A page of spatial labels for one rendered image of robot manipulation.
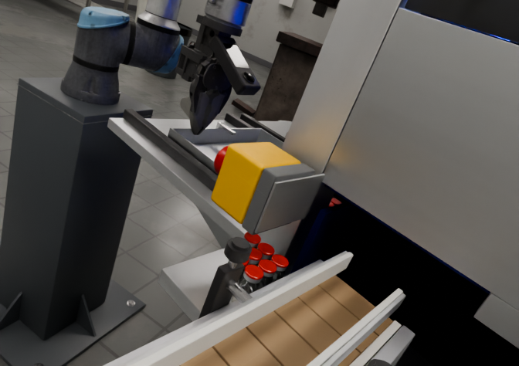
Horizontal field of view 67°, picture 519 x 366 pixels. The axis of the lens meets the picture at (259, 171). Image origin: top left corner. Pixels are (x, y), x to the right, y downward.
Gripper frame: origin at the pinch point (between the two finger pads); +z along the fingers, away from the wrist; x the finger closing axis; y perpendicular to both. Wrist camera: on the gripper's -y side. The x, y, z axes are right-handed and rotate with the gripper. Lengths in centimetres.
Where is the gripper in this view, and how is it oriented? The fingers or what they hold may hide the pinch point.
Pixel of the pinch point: (200, 130)
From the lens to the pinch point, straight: 77.2
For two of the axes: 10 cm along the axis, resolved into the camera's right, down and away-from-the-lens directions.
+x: -6.4, 0.9, -7.6
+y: -7.0, -4.9, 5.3
